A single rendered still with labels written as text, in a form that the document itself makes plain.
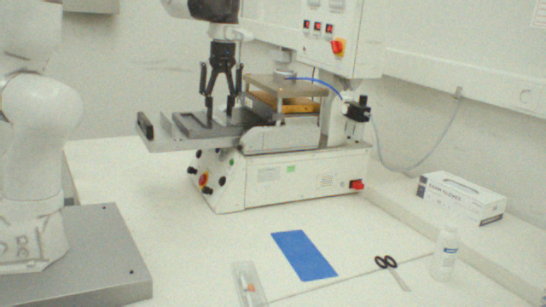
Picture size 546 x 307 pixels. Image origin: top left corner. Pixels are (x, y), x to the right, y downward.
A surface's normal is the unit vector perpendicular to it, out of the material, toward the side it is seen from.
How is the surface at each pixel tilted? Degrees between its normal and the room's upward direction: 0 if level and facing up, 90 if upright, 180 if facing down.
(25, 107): 75
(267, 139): 90
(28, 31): 87
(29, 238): 88
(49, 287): 4
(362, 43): 90
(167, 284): 0
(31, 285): 4
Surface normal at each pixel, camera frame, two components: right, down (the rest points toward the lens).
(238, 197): 0.43, 0.34
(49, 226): 0.98, 0.05
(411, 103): -0.87, 0.10
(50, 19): 0.89, 0.21
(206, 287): 0.08, -0.94
